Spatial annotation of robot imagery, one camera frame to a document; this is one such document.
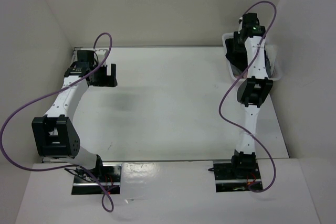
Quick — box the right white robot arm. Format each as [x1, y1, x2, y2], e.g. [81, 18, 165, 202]
[230, 13, 273, 179]

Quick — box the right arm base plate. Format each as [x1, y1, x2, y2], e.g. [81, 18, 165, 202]
[208, 161, 263, 193]

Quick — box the black skirt in basket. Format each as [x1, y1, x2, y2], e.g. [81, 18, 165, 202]
[225, 38, 247, 76]

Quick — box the white cloth in basket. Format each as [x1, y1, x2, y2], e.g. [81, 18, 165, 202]
[265, 44, 277, 66]

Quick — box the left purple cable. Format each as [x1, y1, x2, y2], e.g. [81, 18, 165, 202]
[0, 33, 115, 213]

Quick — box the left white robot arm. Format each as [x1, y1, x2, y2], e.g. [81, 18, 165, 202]
[32, 50, 118, 182]

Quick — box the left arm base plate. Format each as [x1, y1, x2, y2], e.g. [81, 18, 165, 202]
[69, 163, 122, 195]

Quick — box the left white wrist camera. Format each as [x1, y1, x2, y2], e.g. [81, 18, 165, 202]
[95, 49, 108, 58]

